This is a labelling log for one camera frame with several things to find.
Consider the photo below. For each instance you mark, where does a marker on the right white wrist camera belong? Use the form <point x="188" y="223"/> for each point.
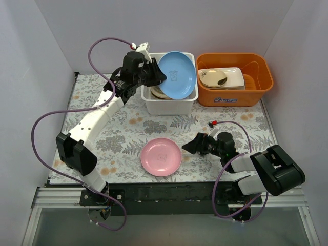
<point x="213" y="128"/>

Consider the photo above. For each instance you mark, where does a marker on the pink plate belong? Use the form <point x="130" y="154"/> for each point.
<point x="161" y="157"/>

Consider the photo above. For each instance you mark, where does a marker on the cream plate with flower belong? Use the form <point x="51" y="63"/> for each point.
<point x="212" y="78"/>

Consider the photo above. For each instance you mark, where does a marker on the blue plate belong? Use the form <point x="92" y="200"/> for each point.
<point x="180" y="73"/>

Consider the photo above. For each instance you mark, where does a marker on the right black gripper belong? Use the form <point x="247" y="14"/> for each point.
<point x="203" y="144"/>

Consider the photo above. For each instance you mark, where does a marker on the orange plastic bin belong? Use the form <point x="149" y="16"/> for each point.
<point x="256" y="73"/>

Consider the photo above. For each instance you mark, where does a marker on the white plastic bin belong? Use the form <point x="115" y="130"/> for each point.
<point x="165" y="106"/>

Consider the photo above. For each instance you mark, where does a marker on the white rectangular dish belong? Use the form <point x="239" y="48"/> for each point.
<point x="235" y="79"/>

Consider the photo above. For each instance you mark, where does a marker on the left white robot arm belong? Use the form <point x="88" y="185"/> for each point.
<point x="74" y="148"/>

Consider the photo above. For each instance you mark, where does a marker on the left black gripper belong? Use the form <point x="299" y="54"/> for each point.
<point x="151" y="73"/>

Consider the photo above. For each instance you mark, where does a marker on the floral table mat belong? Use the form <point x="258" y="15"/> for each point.
<point x="119" y="144"/>

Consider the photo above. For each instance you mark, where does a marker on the grey speckled small plate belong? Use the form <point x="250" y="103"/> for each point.
<point x="156" y="90"/>

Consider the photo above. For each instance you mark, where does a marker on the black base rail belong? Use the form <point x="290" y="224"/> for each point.
<point x="176" y="197"/>

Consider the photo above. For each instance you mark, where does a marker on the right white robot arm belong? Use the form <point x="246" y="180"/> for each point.
<point x="276" y="172"/>

